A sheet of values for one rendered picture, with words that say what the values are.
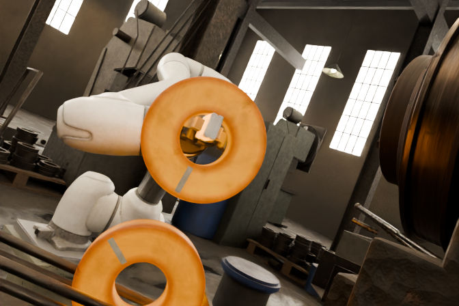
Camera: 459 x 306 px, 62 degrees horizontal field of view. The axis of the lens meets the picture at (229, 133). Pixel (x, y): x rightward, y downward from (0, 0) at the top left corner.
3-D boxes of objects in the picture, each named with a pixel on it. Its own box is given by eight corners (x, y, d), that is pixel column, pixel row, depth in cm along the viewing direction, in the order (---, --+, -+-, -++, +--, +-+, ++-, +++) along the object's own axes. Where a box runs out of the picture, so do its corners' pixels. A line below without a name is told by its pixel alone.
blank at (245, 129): (289, 116, 48) (280, 117, 51) (182, 50, 45) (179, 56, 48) (230, 227, 46) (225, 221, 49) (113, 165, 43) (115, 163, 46)
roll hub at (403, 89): (426, 201, 87) (467, 91, 89) (387, 171, 67) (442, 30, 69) (401, 193, 91) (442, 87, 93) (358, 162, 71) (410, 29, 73)
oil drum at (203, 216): (226, 242, 449) (255, 173, 455) (191, 237, 406) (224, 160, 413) (195, 223, 490) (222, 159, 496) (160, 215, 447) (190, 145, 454)
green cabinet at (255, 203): (194, 228, 454) (242, 114, 465) (230, 235, 505) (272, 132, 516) (221, 246, 421) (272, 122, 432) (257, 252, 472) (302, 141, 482)
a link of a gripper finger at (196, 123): (199, 122, 52) (179, 113, 52) (205, 119, 47) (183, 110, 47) (195, 132, 52) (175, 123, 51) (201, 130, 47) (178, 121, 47)
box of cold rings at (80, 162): (128, 195, 487) (156, 133, 493) (168, 224, 420) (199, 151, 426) (32, 171, 401) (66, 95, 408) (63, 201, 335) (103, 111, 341)
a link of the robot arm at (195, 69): (169, 49, 118) (205, 71, 123) (168, 39, 134) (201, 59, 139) (149, 85, 121) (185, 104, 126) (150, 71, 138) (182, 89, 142)
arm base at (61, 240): (21, 225, 137) (29, 211, 137) (70, 231, 155) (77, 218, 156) (47, 250, 127) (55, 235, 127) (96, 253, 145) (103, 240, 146)
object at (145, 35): (42, 144, 604) (115, -15, 625) (104, 162, 699) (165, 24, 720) (86, 173, 515) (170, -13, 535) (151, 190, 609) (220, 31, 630)
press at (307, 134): (226, 202, 902) (270, 98, 922) (259, 213, 971) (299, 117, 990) (263, 223, 792) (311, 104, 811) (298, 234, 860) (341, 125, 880)
